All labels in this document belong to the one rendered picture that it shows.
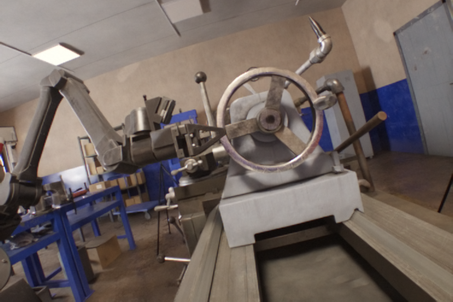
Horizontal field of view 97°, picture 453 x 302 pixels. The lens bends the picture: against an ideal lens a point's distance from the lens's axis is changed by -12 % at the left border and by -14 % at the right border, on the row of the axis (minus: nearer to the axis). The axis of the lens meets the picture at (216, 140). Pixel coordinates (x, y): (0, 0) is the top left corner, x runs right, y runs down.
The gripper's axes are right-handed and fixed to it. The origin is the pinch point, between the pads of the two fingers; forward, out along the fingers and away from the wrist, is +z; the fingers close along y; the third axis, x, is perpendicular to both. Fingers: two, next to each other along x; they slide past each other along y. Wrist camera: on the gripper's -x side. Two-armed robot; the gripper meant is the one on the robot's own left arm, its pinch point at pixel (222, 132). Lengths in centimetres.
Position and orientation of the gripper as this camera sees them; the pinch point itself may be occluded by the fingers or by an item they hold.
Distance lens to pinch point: 48.8
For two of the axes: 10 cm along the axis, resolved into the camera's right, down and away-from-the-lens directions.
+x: 2.5, 9.7, -0.1
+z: 9.6, -2.5, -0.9
